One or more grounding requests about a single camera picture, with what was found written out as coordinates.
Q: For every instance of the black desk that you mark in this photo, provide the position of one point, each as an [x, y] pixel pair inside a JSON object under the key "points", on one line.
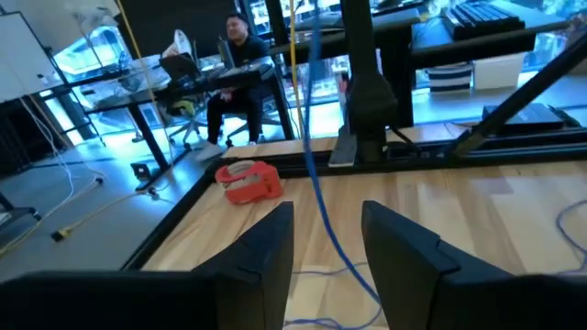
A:
{"points": [[458, 52]]}

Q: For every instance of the black keyboard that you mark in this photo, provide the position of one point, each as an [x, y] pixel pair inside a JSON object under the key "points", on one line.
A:
{"points": [[481, 18]]}

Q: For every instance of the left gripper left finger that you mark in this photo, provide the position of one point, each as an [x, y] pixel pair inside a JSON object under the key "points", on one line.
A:
{"points": [[257, 284]]}

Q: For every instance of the person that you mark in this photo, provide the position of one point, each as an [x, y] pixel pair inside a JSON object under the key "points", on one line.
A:
{"points": [[238, 105]]}

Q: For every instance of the white whiteboard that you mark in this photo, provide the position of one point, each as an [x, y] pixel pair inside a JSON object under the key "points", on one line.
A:
{"points": [[23, 55]]}

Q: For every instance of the white bag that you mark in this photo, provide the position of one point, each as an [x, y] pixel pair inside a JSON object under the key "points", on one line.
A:
{"points": [[179, 43]]}

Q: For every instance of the black desk frame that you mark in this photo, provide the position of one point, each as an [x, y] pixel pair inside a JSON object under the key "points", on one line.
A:
{"points": [[147, 133]]}

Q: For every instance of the black network switch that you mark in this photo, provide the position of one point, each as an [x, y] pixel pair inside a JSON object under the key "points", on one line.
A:
{"points": [[523, 118]]}

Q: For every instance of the white box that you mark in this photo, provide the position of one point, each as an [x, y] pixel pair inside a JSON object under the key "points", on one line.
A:
{"points": [[500, 71]]}

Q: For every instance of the black aluminium table frame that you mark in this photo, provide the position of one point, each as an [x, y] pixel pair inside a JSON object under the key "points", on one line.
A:
{"points": [[504, 149]]}

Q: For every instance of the red tape dispenser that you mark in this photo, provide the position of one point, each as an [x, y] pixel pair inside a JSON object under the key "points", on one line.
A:
{"points": [[257, 185]]}

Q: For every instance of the black office chair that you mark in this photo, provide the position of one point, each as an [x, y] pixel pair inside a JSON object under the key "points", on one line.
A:
{"points": [[181, 69]]}

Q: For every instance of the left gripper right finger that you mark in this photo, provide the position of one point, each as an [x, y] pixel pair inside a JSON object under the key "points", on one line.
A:
{"points": [[413, 284]]}

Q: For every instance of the striped box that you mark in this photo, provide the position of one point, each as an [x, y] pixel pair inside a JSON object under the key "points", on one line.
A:
{"points": [[449, 78]]}

